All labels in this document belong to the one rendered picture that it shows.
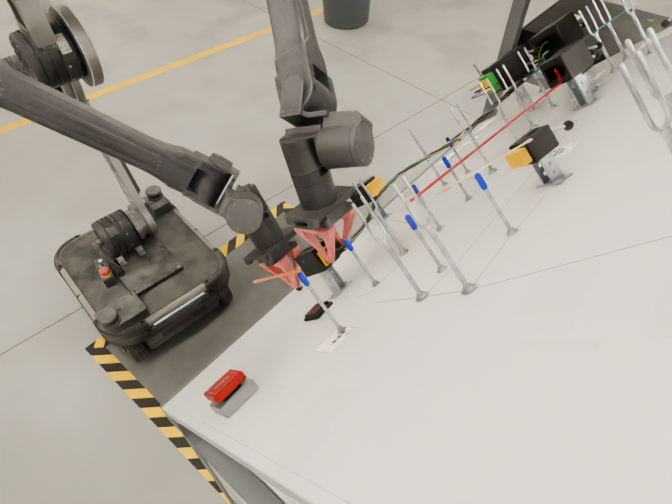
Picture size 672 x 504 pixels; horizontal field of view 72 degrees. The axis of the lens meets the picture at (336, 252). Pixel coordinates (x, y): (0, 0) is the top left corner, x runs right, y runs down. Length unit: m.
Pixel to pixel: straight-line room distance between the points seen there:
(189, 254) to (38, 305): 0.75
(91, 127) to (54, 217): 2.07
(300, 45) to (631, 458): 0.59
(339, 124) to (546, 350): 0.39
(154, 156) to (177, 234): 1.35
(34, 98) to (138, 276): 1.30
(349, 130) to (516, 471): 0.43
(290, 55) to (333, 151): 0.16
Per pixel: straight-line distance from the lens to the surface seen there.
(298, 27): 0.72
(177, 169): 0.78
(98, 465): 1.94
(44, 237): 2.72
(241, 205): 0.72
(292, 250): 0.82
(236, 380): 0.65
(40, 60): 1.39
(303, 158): 0.64
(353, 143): 0.59
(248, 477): 0.94
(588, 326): 0.38
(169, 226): 2.15
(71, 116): 0.75
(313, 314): 0.74
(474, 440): 0.34
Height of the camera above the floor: 1.69
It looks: 49 degrees down
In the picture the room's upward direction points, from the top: straight up
